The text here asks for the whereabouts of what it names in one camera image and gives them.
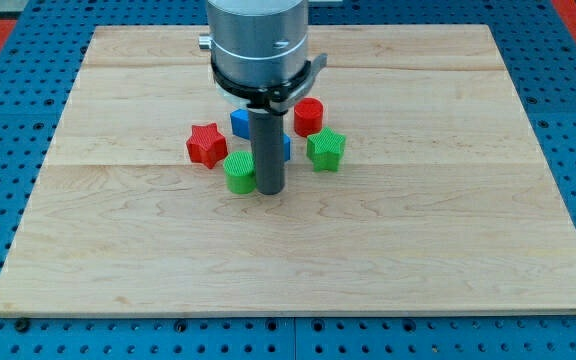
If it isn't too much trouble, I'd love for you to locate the blue heart block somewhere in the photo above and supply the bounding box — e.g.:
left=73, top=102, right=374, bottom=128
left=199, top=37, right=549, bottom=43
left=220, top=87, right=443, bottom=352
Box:
left=230, top=109, right=291, bottom=162

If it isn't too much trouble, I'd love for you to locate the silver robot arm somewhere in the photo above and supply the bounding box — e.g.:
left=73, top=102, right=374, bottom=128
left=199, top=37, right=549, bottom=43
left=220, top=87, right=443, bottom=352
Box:
left=205, top=0, right=311, bottom=107

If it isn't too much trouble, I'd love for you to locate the green star block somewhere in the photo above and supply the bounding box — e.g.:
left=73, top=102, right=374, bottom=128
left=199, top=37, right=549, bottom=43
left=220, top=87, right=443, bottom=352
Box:
left=306, top=127, right=346, bottom=172

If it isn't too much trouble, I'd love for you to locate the red star block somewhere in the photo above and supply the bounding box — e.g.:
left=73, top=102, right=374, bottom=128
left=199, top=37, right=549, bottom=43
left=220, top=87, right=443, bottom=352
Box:
left=186, top=123, right=228, bottom=169

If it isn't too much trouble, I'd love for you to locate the green cylinder block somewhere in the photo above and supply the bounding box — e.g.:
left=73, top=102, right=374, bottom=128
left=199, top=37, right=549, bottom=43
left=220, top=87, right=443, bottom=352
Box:
left=223, top=151, right=256, bottom=194

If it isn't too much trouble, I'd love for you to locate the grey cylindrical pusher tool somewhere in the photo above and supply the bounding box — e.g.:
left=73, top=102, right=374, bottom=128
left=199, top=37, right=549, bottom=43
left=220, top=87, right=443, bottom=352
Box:
left=248, top=108, right=285, bottom=195

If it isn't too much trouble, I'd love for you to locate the red cylinder block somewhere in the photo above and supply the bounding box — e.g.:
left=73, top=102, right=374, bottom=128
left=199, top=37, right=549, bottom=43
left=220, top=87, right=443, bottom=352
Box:
left=293, top=97, right=324, bottom=137

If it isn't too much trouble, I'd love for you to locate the wooden board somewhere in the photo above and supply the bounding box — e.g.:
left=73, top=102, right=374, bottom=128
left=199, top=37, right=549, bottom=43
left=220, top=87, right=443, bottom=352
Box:
left=0, top=25, right=576, bottom=318

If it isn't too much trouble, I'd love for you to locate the black clamp ring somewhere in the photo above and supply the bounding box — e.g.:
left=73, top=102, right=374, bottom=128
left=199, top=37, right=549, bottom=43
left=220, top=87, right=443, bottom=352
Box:
left=210, top=53, right=329, bottom=115

